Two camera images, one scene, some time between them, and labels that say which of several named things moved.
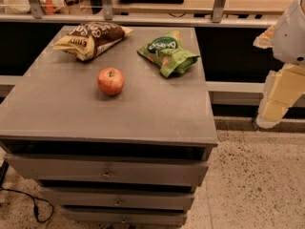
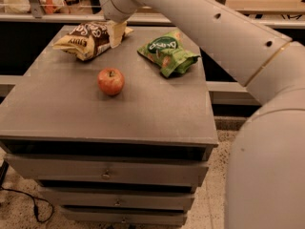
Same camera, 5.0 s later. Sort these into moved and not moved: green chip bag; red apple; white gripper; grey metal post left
Moved: white gripper
Not moved: red apple; green chip bag; grey metal post left
